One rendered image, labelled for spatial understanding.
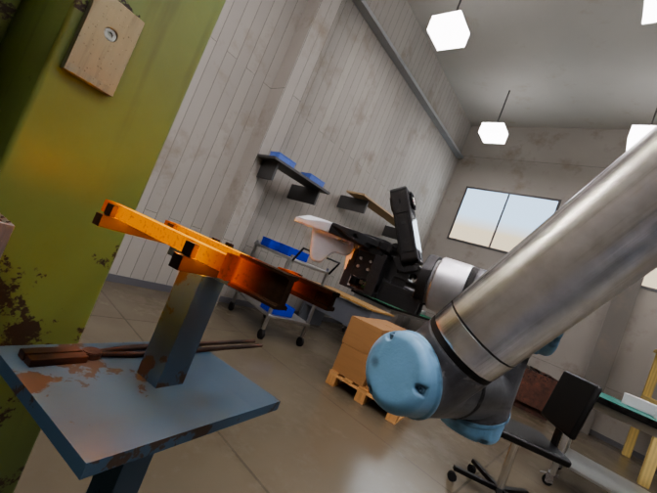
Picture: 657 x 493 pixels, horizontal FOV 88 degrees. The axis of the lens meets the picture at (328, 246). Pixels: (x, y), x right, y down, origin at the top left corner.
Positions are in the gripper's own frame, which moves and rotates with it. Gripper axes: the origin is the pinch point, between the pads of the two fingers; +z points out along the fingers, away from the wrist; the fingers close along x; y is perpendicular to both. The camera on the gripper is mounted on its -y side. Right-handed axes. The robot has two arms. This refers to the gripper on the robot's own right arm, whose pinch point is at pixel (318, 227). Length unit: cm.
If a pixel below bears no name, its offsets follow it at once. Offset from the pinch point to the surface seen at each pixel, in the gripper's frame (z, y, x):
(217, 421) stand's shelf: 4.7, 36.2, 0.6
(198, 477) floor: 54, 108, 77
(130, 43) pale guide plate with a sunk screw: 51, -22, -12
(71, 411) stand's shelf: 14.9, 36.1, -17.4
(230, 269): 1.2, 10.3, -14.6
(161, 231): 17.3, 9.7, -13.6
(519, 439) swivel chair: -64, 60, 205
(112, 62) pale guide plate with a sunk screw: 51, -17, -13
